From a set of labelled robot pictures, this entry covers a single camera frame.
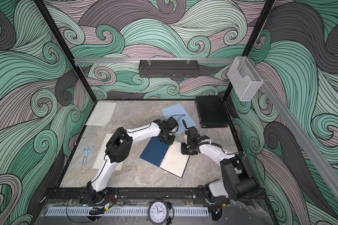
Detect light blue scissors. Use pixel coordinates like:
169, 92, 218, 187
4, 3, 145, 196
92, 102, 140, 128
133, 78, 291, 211
82, 146, 94, 166

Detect aluminium rail back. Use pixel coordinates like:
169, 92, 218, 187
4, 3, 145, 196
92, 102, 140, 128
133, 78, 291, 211
74, 57, 235, 65

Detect white slotted cable duct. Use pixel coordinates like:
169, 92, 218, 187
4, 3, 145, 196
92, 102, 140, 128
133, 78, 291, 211
45, 206, 209, 217

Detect cream lined spiral notebook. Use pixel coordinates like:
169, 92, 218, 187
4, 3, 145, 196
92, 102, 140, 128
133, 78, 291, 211
92, 133, 113, 169

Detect black hard case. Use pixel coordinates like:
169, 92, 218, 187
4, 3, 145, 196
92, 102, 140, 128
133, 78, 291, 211
195, 96, 230, 128

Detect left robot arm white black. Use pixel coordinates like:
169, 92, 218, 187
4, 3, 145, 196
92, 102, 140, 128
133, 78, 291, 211
86, 117, 179, 203

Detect light blue spiral notebook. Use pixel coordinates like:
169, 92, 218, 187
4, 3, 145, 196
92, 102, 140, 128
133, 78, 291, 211
161, 104, 197, 134

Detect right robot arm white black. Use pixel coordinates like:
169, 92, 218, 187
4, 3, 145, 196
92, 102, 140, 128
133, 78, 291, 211
181, 120, 259, 202

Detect dark blue spiral notebook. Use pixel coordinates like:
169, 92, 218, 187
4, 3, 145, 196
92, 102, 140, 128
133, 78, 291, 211
139, 136, 191, 179

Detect aluminium rail right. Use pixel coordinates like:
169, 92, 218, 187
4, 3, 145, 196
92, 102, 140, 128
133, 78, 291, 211
248, 59, 338, 201

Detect torn lined paper page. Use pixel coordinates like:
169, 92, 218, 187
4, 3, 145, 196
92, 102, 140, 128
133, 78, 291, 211
85, 102, 116, 126

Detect clear acrylic wall holder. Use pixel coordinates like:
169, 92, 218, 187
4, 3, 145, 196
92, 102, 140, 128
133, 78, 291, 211
227, 56, 263, 102

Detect aluminium rail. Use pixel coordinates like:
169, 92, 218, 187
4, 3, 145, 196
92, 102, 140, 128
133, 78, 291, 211
248, 59, 338, 201
74, 57, 235, 65

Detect round white clock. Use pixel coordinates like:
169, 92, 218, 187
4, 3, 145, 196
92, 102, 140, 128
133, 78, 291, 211
147, 200, 169, 225

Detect black wall tray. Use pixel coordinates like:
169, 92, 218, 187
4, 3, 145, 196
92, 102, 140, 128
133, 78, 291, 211
139, 60, 199, 78

